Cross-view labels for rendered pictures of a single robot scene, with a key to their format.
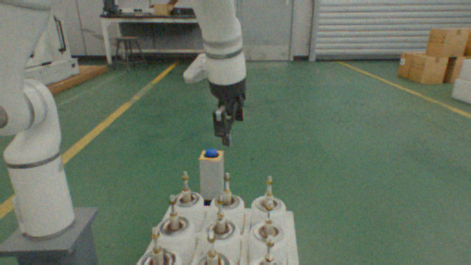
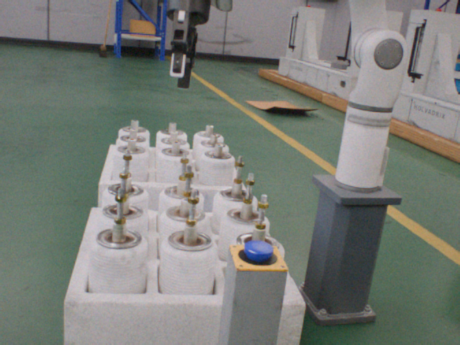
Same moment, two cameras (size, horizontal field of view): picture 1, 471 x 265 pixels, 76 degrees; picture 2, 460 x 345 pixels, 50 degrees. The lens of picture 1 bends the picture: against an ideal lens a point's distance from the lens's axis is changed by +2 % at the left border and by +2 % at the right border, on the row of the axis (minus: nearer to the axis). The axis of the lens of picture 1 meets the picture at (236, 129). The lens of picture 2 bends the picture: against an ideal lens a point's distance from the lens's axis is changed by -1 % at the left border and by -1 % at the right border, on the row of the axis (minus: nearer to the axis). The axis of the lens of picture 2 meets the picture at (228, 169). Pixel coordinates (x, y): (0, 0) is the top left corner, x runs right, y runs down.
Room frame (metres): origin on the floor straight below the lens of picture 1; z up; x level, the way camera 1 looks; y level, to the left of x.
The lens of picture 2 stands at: (1.49, -0.14, 0.62)
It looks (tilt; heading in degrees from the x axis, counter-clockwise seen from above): 17 degrees down; 164
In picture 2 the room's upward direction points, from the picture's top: 6 degrees clockwise
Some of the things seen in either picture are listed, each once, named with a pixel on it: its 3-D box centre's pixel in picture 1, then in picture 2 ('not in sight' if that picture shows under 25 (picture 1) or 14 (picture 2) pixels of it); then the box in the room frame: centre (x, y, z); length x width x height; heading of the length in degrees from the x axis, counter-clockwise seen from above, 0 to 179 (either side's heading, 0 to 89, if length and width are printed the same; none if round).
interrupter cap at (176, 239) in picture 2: (226, 201); (189, 241); (0.73, 0.03, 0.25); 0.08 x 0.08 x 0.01
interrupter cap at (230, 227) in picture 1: (221, 229); (185, 214); (0.61, 0.04, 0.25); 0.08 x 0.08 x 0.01
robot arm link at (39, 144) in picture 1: (26, 124); (376, 72); (0.57, 0.42, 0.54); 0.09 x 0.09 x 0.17; 81
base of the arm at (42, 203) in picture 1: (43, 193); (362, 147); (0.56, 0.42, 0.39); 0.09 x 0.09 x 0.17; 1
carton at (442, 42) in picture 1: (446, 42); not in sight; (3.64, -2.43, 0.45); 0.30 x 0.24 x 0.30; 3
